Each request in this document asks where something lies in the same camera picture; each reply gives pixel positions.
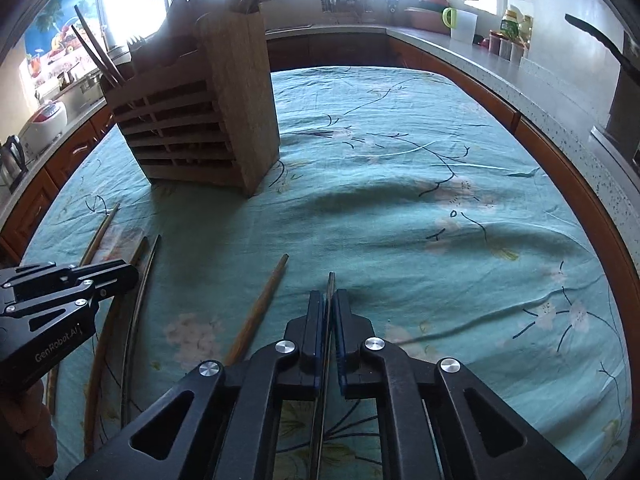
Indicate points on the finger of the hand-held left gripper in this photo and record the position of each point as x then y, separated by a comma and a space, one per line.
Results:
75, 305
120, 275

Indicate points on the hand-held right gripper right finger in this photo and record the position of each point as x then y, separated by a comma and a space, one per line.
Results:
342, 320

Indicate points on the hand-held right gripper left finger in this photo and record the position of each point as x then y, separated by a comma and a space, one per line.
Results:
320, 320

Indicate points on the metal chopstick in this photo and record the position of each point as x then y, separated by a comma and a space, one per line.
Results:
87, 46
131, 340
330, 285
100, 42

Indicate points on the wooden utensil holder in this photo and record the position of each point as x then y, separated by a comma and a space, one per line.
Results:
235, 110

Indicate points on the steel fork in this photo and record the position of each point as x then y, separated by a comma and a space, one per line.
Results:
136, 42

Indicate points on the person's left hand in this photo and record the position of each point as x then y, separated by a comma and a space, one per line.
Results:
27, 420

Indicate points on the turquoise floral tablecloth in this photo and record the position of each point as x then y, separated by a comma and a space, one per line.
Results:
400, 210

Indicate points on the steel electric kettle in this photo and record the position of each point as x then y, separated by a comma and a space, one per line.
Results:
12, 160

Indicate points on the white pink rice cooker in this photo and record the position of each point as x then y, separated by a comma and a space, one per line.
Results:
45, 122

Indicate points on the small steel pot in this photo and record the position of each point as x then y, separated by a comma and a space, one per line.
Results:
87, 89

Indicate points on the small spice jar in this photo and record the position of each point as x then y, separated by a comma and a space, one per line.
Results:
494, 44
506, 49
517, 54

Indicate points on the red bowl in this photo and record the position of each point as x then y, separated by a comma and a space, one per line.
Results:
425, 15

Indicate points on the gas stove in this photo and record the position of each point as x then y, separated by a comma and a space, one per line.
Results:
617, 142

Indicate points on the spice jars on counter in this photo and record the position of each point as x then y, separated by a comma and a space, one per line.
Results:
510, 25

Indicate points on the pale condiment bottle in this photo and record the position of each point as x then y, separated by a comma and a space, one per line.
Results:
526, 30

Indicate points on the fruit and palm wall poster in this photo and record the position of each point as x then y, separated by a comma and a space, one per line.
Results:
55, 25

